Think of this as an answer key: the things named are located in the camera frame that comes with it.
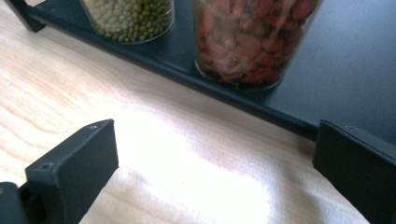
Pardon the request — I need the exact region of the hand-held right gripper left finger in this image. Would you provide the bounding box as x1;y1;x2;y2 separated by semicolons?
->
23;119;120;224

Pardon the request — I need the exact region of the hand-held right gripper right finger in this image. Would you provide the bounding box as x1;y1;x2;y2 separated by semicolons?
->
312;119;396;224

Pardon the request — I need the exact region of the black metal two-tier rack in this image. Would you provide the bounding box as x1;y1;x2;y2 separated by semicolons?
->
4;0;396;147

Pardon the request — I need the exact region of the glass jar of green beans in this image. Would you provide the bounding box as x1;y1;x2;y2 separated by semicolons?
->
78;0;176;45

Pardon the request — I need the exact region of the glass jar of red beans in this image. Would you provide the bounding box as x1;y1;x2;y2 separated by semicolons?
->
191;0;323;93

